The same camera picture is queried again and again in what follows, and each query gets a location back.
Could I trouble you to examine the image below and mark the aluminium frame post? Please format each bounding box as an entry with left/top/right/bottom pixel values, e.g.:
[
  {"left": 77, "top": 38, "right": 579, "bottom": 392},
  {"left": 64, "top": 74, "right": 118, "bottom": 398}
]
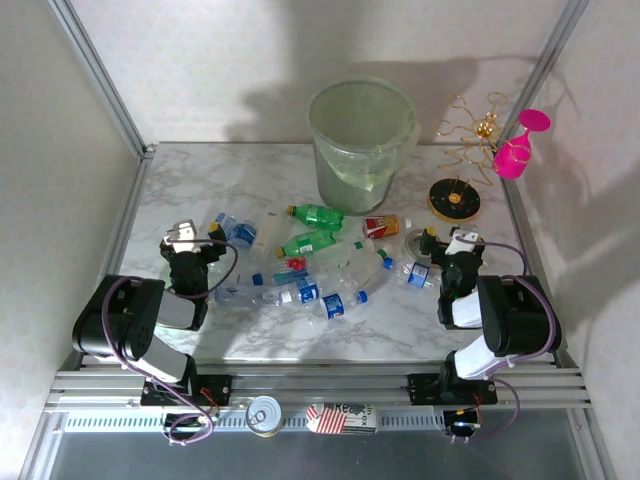
[
  {"left": 47, "top": 0, "right": 157, "bottom": 160},
  {"left": 497, "top": 0, "right": 592, "bottom": 151}
]

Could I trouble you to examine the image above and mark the clear plastic bin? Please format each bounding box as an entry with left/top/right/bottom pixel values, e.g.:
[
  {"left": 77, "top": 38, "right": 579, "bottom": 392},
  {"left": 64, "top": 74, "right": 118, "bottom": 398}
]
[{"left": 308, "top": 74, "right": 422, "bottom": 217}]

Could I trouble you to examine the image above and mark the blue label bottle white cap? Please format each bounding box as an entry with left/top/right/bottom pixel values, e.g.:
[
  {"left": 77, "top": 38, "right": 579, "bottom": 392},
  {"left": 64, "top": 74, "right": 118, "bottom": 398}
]
[{"left": 277, "top": 277, "right": 351, "bottom": 307}]

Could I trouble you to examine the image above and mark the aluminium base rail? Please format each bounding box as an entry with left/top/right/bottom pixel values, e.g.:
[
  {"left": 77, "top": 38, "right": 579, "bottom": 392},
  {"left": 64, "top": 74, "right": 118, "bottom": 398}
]
[{"left": 43, "top": 367, "right": 594, "bottom": 414}]

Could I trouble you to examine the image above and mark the gold wire glass rack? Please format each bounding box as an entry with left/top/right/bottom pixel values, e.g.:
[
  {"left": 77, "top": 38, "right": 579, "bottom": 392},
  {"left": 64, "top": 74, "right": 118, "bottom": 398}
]
[{"left": 427, "top": 92, "right": 511, "bottom": 224}]

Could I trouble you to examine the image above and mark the green bin liner bag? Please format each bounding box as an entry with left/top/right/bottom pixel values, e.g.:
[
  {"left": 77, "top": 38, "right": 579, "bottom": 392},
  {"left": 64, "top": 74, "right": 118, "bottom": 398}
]
[{"left": 308, "top": 74, "right": 422, "bottom": 194}]

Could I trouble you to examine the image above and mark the clear bottle blue green cap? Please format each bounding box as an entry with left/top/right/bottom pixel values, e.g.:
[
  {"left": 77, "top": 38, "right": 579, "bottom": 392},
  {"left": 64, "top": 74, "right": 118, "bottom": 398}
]
[{"left": 347, "top": 248, "right": 397, "bottom": 294}]

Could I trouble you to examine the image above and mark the clear tape roll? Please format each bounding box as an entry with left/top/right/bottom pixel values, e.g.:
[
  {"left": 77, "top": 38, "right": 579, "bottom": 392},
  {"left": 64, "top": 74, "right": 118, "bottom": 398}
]
[{"left": 403, "top": 228, "right": 437, "bottom": 262}]

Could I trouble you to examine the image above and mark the clear bottle blue label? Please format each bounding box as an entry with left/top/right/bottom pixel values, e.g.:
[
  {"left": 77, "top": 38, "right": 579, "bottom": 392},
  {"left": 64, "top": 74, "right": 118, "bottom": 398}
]
[
  {"left": 214, "top": 212, "right": 259, "bottom": 249},
  {"left": 394, "top": 259, "right": 444, "bottom": 290}
]

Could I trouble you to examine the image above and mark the silver tin can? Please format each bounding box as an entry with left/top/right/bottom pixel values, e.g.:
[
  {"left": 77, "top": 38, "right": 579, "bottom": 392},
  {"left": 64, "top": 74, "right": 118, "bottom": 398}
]
[{"left": 244, "top": 395, "right": 284, "bottom": 439}]

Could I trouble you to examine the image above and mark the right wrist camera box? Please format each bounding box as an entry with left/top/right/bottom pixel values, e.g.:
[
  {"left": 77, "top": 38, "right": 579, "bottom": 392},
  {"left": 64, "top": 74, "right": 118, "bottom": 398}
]
[{"left": 446, "top": 227, "right": 482, "bottom": 256}]

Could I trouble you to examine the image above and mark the slotted cable duct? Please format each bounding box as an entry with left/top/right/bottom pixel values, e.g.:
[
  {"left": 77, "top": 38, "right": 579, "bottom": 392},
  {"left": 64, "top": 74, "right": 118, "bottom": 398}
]
[{"left": 63, "top": 410, "right": 447, "bottom": 434}]

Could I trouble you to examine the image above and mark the clear bottle white label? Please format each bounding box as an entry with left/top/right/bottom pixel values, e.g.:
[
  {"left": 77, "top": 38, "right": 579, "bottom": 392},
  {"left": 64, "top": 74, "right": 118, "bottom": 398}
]
[{"left": 252, "top": 210, "right": 291, "bottom": 254}]

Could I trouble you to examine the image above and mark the patterned small box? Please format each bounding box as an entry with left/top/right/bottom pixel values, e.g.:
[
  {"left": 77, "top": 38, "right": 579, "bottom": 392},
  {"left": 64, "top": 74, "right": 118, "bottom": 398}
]
[{"left": 305, "top": 401, "right": 381, "bottom": 436}]

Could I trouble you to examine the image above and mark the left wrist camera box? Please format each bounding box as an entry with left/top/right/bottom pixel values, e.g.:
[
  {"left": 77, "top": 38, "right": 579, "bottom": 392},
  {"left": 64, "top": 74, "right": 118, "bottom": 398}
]
[{"left": 167, "top": 219, "right": 200, "bottom": 247}]

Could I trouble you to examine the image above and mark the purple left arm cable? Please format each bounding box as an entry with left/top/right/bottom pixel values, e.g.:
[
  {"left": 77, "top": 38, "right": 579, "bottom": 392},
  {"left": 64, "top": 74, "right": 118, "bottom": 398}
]
[{"left": 99, "top": 237, "right": 241, "bottom": 446}]

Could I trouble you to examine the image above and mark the red drink can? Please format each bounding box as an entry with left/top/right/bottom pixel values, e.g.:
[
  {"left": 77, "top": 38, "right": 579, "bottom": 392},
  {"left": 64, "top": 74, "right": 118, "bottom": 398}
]
[{"left": 362, "top": 214, "right": 401, "bottom": 239}]

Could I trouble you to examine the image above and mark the green plastic bottle yellow cap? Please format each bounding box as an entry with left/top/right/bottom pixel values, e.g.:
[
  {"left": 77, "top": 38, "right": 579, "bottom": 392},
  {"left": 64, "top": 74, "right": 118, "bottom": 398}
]
[
  {"left": 274, "top": 229, "right": 337, "bottom": 260},
  {"left": 286, "top": 203, "right": 345, "bottom": 232}
]

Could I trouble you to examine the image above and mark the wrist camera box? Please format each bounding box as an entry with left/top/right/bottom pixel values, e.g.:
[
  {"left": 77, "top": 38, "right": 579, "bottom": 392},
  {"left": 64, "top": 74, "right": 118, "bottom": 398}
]
[
  {"left": 446, "top": 227, "right": 482, "bottom": 256},
  {"left": 167, "top": 219, "right": 200, "bottom": 247}
]

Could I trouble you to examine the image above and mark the pink plastic wine glass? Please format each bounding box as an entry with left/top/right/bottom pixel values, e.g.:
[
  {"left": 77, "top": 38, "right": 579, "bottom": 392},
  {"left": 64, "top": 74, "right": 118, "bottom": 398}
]
[{"left": 492, "top": 108, "right": 552, "bottom": 180}]

